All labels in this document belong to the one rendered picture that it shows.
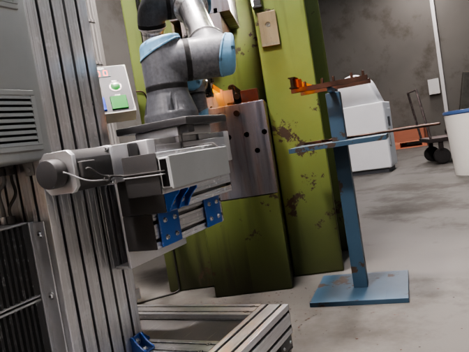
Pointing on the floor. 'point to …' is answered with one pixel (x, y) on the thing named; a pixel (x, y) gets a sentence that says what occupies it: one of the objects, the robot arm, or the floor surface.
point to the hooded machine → (370, 154)
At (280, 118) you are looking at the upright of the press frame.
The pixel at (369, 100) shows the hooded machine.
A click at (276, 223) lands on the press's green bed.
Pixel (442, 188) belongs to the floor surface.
